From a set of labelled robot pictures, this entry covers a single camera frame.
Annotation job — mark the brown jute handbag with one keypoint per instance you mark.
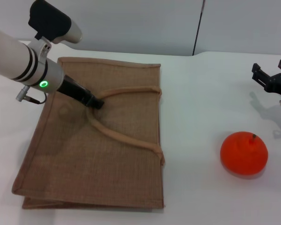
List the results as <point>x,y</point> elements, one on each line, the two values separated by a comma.
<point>100,140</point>

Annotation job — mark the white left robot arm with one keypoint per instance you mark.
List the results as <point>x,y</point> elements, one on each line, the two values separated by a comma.
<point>18,58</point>

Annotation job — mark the orange fruit with stem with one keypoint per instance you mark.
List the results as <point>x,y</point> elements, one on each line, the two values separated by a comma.
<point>244,153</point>

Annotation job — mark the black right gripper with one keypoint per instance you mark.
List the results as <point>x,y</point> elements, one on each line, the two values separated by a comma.
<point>279,82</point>

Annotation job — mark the thin dark vertical rod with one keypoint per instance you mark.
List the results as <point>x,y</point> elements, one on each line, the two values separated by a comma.
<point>197,30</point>

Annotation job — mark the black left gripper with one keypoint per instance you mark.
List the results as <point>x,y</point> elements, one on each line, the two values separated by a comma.
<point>72,90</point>

